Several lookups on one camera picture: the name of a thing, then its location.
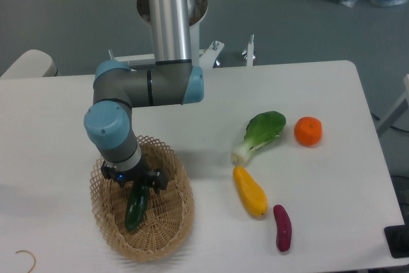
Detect tan rubber band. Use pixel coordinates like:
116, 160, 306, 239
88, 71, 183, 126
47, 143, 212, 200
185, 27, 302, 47
15, 250, 37, 273

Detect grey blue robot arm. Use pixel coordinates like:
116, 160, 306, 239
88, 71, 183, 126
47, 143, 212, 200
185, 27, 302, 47
84, 0, 207, 192

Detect white chair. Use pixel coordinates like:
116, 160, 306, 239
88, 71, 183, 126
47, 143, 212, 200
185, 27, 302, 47
1, 49, 60, 80

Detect woven wicker basket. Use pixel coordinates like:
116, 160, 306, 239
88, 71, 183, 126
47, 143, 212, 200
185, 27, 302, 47
90, 136, 194, 262

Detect orange tangerine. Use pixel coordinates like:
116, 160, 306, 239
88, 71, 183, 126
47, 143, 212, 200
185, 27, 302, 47
294, 116, 323, 146

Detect yellow squash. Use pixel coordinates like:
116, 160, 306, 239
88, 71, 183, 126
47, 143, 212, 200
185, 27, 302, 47
233, 166, 268, 217

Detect purple sweet potato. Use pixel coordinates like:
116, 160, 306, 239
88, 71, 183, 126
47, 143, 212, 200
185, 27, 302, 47
273, 205, 292, 252

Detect green bok choy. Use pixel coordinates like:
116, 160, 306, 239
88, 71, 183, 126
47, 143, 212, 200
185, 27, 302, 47
231, 111, 286, 165

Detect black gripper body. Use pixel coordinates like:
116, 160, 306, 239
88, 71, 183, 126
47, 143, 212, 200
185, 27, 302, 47
110, 157, 149, 188

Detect white frame at right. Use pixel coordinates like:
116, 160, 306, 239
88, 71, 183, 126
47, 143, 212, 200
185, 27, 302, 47
375, 74, 408, 137

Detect black device at edge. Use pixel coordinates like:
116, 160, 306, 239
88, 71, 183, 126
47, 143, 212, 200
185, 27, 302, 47
384, 225, 408, 259

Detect green cucumber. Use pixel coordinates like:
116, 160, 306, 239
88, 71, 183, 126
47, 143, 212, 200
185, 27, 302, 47
125, 181, 150, 231

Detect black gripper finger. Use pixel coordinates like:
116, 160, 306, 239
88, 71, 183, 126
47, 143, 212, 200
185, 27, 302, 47
100, 160, 124, 188
142, 169, 168, 194

